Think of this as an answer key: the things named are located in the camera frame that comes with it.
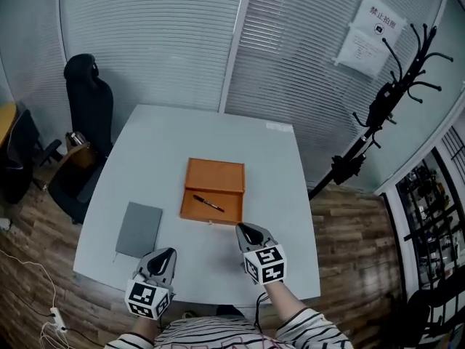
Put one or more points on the black pen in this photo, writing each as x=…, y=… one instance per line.
x=209, y=203

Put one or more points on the black coat rack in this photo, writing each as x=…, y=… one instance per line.
x=385, y=111

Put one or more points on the round wooden table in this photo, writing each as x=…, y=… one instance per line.
x=6, y=120

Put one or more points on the metal bottle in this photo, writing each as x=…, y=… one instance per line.
x=75, y=138

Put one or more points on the dark grey chair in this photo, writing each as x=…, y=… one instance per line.
x=20, y=147

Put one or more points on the white text sheet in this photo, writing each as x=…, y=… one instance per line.
x=361, y=53

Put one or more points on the black hanging bag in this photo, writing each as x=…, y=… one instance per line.
x=385, y=98

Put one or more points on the orange box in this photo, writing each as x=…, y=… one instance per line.
x=214, y=175

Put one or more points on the clear tape patch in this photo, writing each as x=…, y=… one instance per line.
x=279, y=126

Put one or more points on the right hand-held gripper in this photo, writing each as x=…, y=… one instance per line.
x=267, y=265

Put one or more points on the person's shoe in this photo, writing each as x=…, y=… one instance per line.
x=189, y=314

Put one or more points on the grey notebook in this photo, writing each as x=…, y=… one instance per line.
x=140, y=229

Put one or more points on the white power strip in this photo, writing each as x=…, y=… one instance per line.
x=58, y=319

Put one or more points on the black office chair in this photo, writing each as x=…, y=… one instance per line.
x=91, y=100

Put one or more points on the brown bag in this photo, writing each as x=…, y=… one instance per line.
x=80, y=156

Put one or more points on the white notice with red print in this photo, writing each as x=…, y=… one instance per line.
x=381, y=16

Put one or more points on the person's left forearm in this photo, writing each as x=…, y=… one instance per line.
x=143, y=331

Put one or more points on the person's right forearm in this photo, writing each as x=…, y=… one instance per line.
x=283, y=300

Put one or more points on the black display shelf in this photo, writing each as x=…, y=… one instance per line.
x=428, y=213

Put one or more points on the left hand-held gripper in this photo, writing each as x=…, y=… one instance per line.
x=145, y=298

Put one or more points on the person's striped shirt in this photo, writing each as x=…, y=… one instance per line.
x=210, y=336

